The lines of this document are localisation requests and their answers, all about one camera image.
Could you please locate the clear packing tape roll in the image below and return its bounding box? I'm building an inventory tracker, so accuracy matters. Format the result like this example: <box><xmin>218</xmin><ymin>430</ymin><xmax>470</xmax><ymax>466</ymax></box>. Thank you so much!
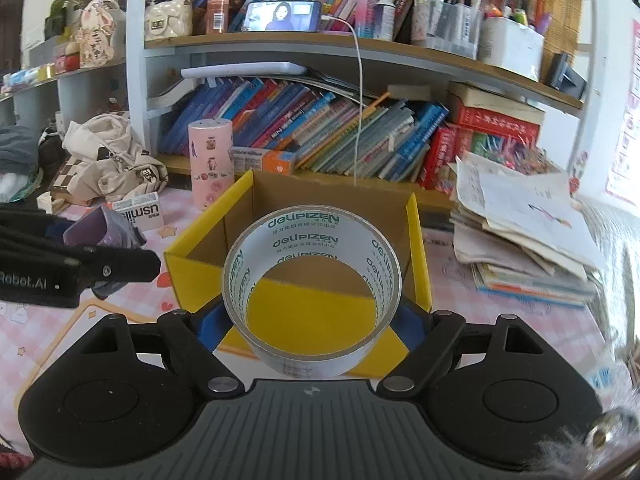
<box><xmin>221</xmin><ymin>207</ymin><xmax>402</xmax><ymax>378</ymax></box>

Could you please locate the torn white box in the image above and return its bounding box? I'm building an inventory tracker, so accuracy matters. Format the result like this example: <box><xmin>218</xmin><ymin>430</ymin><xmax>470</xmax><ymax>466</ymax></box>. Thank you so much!
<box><xmin>37</xmin><ymin>192</ymin><xmax>66</xmax><ymax>216</ymax></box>

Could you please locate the small orange white box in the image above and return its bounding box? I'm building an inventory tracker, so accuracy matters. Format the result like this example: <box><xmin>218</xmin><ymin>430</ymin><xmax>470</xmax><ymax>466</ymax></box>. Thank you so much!
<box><xmin>231</xmin><ymin>146</ymin><xmax>297</xmax><ymax>176</ymax></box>

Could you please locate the white wooden bookshelf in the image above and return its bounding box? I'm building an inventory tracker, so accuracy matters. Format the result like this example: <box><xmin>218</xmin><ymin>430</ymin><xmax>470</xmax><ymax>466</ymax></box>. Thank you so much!
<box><xmin>125</xmin><ymin>0</ymin><xmax>596</xmax><ymax>198</ymax></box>

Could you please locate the white and orange carton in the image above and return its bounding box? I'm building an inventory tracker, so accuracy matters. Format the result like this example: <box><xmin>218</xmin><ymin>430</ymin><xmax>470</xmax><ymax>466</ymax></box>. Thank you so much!
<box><xmin>111</xmin><ymin>191</ymin><xmax>166</xmax><ymax>232</ymax></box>

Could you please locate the row of leaning books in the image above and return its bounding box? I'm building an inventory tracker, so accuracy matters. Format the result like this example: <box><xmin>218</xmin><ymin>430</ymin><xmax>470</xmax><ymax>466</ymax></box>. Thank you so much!
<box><xmin>159</xmin><ymin>77</ymin><xmax>451</xmax><ymax>186</ymax></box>

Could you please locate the small white spray bottle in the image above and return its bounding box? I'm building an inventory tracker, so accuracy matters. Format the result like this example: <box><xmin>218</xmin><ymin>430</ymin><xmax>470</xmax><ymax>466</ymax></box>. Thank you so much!
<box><xmin>376</xmin><ymin>0</ymin><xmax>397</xmax><ymax>43</ymax></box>

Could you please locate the white pearl handbag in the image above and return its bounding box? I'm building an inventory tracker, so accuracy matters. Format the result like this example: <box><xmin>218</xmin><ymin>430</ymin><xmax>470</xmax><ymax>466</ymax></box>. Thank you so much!
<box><xmin>144</xmin><ymin>0</ymin><xmax>193</xmax><ymax>41</ymax></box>

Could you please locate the stack of yellow books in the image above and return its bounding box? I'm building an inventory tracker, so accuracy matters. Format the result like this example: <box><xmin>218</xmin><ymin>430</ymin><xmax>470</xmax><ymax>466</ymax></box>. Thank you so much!
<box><xmin>530</xmin><ymin>0</ymin><xmax>586</xmax><ymax>68</ymax></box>

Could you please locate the grey side shelf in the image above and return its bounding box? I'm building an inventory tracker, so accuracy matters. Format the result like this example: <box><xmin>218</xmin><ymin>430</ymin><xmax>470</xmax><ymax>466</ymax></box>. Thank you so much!
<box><xmin>0</xmin><ymin>57</ymin><xmax>128</xmax><ymax>133</ymax></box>

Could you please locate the clear pen holder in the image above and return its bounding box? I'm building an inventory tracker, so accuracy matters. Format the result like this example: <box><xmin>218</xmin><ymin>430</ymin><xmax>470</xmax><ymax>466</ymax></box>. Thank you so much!
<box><xmin>411</xmin><ymin>0</ymin><xmax>483</xmax><ymax>58</ymax></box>

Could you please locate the white orange-edged desk mat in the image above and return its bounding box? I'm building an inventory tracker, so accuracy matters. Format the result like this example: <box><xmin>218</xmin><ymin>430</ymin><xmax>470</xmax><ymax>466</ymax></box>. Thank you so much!
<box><xmin>55</xmin><ymin>296</ymin><xmax>173</xmax><ymax>361</ymax></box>

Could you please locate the wooden chess board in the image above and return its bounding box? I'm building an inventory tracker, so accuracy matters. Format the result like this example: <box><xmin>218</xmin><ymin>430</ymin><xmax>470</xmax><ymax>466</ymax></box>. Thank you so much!
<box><xmin>50</xmin><ymin>155</ymin><xmax>108</xmax><ymax>206</ymax></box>

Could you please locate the white marker box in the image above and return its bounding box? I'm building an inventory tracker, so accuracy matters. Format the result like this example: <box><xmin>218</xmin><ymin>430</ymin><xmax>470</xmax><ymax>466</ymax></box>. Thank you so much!
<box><xmin>477</xmin><ymin>5</ymin><xmax>546</xmax><ymax>83</ymax></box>

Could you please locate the dark red clothing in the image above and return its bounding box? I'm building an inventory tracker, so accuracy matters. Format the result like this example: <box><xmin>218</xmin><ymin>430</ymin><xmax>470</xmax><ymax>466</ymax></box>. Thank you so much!
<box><xmin>0</xmin><ymin>440</ymin><xmax>33</xmax><ymax>480</ymax></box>

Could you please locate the wall poster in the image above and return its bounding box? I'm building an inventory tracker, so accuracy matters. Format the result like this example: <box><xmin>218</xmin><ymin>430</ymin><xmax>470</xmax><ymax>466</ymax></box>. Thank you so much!
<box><xmin>602</xmin><ymin>25</ymin><xmax>640</xmax><ymax>206</ymax></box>

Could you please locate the lucky cat figurine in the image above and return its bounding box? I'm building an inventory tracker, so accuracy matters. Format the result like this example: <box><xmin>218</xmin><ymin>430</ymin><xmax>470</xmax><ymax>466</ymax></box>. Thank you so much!
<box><xmin>77</xmin><ymin>0</ymin><xmax>119</xmax><ymax>70</ymax></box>

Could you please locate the pile of papers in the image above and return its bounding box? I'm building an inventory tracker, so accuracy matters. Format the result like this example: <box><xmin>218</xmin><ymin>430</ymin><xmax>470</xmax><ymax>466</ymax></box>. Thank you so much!
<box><xmin>448</xmin><ymin>152</ymin><xmax>608</xmax><ymax>308</ymax></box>

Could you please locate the iridescent plastic bag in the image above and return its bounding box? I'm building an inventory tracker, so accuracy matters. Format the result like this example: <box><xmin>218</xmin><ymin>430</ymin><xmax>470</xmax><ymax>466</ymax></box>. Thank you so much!
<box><xmin>0</xmin><ymin>169</ymin><xmax>43</xmax><ymax>204</ymax></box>

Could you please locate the pink blue gradient bottle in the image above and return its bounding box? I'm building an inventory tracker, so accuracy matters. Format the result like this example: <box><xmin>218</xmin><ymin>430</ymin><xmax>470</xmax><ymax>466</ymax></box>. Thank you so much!
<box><xmin>356</xmin><ymin>0</ymin><xmax>388</xmax><ymax>40</ymax></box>

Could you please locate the black bag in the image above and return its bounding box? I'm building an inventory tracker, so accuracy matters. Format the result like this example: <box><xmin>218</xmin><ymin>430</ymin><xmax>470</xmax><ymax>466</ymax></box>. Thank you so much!
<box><xmin>37</xmin><ymin>130</ymin><xmax>68</xmax><ymax>171</ymax></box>

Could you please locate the white charging cable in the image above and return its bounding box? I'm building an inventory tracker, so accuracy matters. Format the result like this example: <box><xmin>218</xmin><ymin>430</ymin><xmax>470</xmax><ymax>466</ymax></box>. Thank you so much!
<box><xmin>322</xmin><ymin>16</ymin><xmax>364</xmax><ymax>188</ymax></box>

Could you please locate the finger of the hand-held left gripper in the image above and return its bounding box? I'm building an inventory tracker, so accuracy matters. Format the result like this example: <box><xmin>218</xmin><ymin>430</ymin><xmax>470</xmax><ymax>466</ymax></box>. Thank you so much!
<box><xmin>64</xmin><ymin>246</ymin><xmax>162</xmax><ymax>294</ymax></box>
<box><xmin>0</xmin><ymin>206</ymin><xmax>68</xmax><ymax>242</ymax></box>

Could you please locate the blue white packet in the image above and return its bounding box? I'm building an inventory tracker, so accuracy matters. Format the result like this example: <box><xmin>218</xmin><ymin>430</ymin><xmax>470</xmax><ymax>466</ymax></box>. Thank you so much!
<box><xmin>2</xmin><ymin>70</ymin><xmax>38</xmax><ymax>88</ymax></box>

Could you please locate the thick red dictionary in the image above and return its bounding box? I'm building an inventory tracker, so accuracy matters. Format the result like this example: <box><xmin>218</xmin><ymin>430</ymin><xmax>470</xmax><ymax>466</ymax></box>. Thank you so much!
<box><xmin>447</xmin><ymin>81</ymin><xmax>547</xmax><ymax>148</ymax></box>

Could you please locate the small black stand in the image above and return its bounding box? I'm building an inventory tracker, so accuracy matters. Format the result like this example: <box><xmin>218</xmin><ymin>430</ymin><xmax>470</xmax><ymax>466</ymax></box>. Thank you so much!
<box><xmin>550</xmin><ymin>52</ymin><xmax>587</xmax><ymax>101</ymax></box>

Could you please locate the purple pouch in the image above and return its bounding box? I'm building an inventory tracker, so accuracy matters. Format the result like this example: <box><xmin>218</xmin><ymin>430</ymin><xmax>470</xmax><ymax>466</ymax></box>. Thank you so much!
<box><xmin>62</xmin><ymin>205</ymin><xmax>147</xmax><ymax>262</ymax></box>

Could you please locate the cream cloth bag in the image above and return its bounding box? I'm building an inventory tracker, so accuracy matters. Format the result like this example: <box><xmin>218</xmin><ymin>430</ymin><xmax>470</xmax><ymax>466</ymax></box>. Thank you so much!
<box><xmin>62</xmin><ymin>112</ymin><xmax>168</xmax><ymax>206</ymax></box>

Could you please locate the smartphone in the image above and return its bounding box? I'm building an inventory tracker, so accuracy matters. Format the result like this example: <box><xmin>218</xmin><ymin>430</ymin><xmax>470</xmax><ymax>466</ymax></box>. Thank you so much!
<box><xmin>242</xmin><ymin>0</ymin><xmax>323</xmax><ymax>34</ymax></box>

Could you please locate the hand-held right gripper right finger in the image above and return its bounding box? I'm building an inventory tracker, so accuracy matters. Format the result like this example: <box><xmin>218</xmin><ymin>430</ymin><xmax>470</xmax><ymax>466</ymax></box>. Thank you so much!
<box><xmin>376</xmin><ymin>304</ymin><xmax>551</xmax><ymax>403</ymax></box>

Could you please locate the pink checkered desk cloth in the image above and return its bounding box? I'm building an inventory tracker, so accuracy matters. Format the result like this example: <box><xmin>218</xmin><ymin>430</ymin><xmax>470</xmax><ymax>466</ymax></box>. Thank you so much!
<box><xmin>0</xmin><ymin>187</ymin><xmax>640</xmax><ymax>461</ymax></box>

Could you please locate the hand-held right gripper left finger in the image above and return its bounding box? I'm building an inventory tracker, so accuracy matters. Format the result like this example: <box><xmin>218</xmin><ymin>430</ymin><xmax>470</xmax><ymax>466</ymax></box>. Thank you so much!
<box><xmin>75</xmin><ymin>304</ymin><xmax>246</xmax><ymax>401</ymax></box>

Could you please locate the fuzzy grey clothing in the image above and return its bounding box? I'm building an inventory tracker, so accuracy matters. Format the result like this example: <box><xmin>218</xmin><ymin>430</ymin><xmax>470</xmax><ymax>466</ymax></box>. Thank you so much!
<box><xmin>535</xmin><ymin>360</ymin><xmax>640</xmax><ymax>480</ymax></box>

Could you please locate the pink cylinder container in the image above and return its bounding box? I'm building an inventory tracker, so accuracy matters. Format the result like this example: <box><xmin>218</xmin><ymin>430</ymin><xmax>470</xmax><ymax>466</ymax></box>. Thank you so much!
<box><xmin>188</xmin><ymin>119</ymin><xmax>236</xmax><ymax>211</ymax></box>

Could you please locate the yellow cardboard box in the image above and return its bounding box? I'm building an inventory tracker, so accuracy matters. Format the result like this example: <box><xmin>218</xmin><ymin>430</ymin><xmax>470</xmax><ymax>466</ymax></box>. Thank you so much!
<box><xmin>164</xmin><ymin>169</ymin><xmax>433</xmax><ymax>378</ymax></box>

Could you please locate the grey towel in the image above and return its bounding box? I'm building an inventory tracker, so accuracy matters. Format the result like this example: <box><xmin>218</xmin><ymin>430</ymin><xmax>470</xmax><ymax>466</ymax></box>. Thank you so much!
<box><xmin>0</xmin><ymin>125</ymin><xmax>43</xmax><ymax>166</ymax></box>

